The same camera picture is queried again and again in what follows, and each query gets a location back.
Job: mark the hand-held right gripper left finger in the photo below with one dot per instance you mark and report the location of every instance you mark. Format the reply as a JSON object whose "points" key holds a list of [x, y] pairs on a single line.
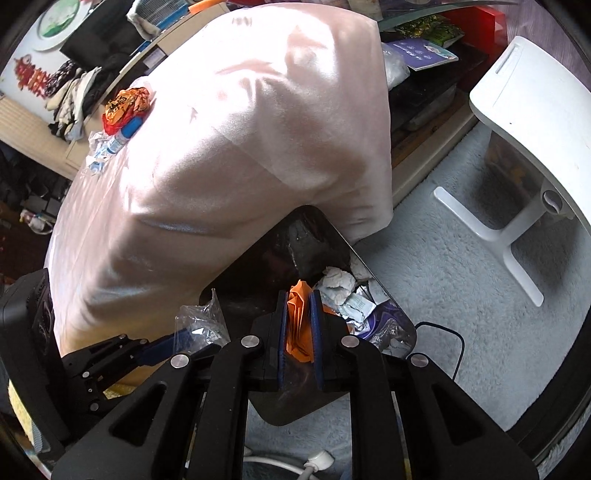
{"points": [[282, 337]]}

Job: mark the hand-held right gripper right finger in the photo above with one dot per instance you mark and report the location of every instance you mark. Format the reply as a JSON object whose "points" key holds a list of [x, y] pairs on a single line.
{"points": [[317, 339]]}

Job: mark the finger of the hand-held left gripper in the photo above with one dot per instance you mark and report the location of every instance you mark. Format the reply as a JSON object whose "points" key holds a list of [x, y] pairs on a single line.
{"points": [[159, 350], [106, 387]]}

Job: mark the small orange wrapper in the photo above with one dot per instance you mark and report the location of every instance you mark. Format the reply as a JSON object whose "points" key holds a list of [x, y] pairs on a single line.
{"points": [[299, 323]]}

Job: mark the clear plastic wrapper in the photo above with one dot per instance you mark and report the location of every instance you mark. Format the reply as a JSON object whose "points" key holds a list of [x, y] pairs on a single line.
{"points": [[203, 318]]}

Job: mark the white tissue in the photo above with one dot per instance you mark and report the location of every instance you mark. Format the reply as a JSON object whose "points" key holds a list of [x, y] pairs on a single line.
{"points": [[337, 282]]}

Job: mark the black trash bin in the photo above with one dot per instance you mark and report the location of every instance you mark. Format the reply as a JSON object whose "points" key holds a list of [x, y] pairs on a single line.
{"points": [[258, 277]]}

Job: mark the grey carpet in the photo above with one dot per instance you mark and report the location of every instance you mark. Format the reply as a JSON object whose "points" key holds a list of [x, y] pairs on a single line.
{"points": [[461, 286]]}

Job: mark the pink satin blanket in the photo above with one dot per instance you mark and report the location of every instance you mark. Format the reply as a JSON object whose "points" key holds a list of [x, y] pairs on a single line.
{"points": [[221, 152]]}

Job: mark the orange red crumpled wrapper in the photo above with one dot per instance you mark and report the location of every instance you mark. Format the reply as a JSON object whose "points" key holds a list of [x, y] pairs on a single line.
{"points": [[125, 107]]}

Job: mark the pile of clothes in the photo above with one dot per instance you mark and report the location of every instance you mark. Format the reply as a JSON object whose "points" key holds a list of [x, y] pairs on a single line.
{"points": [[76, 99]]}

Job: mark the glass coffee table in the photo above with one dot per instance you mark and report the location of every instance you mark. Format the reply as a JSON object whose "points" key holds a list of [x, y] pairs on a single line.
{"points": [[429, 106]]}

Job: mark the white plastic bag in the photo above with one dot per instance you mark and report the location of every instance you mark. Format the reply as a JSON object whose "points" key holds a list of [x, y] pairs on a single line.
{"points": [[395, 69]]}

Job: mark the blue booklet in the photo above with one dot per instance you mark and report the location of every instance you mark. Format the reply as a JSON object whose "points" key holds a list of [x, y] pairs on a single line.
{"points": [[420, 54]]}

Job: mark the black television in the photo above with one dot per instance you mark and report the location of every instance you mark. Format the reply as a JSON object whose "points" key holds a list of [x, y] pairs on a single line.
{"points": [[92, 32]]}

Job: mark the white stool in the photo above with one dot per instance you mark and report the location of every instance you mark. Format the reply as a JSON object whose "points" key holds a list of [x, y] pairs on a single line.
{"points": [[535, 106]]}

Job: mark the grey towel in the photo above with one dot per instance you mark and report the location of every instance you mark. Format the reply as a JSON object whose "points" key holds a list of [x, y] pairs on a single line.
{"points": [[143, 25]]}

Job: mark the orange foam stick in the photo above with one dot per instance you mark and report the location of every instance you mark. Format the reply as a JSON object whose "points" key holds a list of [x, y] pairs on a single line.
{"points": [[207, 6]]}

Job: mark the blue white bird cage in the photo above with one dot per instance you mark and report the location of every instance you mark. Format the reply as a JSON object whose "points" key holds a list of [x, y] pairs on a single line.
{"points": [[159, 10]]}

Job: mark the red paper wall decoration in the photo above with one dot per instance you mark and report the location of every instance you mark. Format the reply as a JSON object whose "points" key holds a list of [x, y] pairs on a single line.
{"points": [[34, 76]]}

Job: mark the round wall picture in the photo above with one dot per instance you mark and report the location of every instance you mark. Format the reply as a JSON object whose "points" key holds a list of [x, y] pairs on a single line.
{"points": [[57, 21]]}

